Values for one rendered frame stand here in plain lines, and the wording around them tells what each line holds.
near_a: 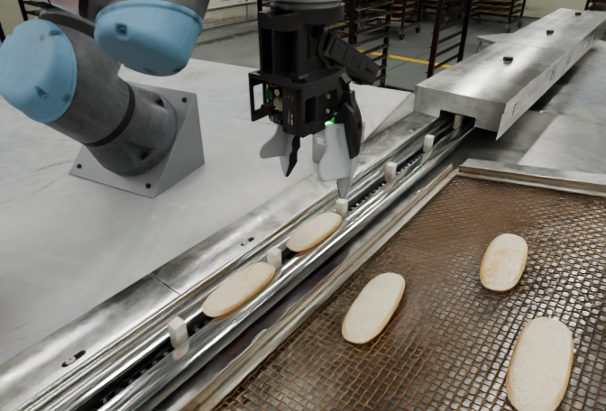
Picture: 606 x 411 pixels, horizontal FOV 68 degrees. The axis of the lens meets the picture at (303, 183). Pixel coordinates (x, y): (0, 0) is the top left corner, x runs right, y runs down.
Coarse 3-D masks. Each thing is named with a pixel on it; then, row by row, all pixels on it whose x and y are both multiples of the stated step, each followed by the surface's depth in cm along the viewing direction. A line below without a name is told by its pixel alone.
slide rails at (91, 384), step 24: (384, 168) 74; (408, 168) 74; (360, 192) 67; (384, 192) 67; (312, 216) 62; (288, 264) 53; (264, 288) 49; (192, 312) 46; (144, 336) 44; (168, 336) 44; (192, 336) 44; (120, 360) 41; (168, 360) 41; (96, 384) 39; (144, 384) 39; (48, 408) 37; (72, 408) 37
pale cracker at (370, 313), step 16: (368, 288) 42; (384, 288) 41; (400, 288) 41; (368, 304) 40; (384, 304) 39; (352, 320) 38; (368, 320) 38; (384, 320) 38; (352, 336) 37; (368, 336) 37
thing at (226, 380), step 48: (432, 192) 59; (576, 192) 54; (384, 240) 50; (480, 240) 48; (528, 240) 47; (576, 240) 46; (336, 288) 44; (480, 288) 41; (528, 288) 40; (288, 336) 39; (384, 336) 37; (432, 336) 37; (240, 384) 35; (288, 384) 34; (480, 384) 32; (576, 384) 31
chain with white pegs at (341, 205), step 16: (432, 144) 81; (368, 192) 69; (336, 208) 62; (352, 208) 66; (272, 256) 52; (288, 256) 56; (176, 320) 43; (208, 320) 47; (176, 336) 42; (160, 352) 43; (144, 368) 42; (128, 384) 41
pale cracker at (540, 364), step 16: (544, 320) 35; (528, 336) 34; (544, 336) 34; (560, 336) 34; (512, 352) 33; (528, 352) 32; (544, 352) 32; (560, 352) 32; (512, 368) 32; (528, 368) 31; (544, 368) 31; (560, 368) 31; (512, 384) 30; (528, 384) 30; (544, 384) 30; (560, 384) 30; (512, 400) 30; (528, 400) 29; (544, 400) 29; (560, 400) 29
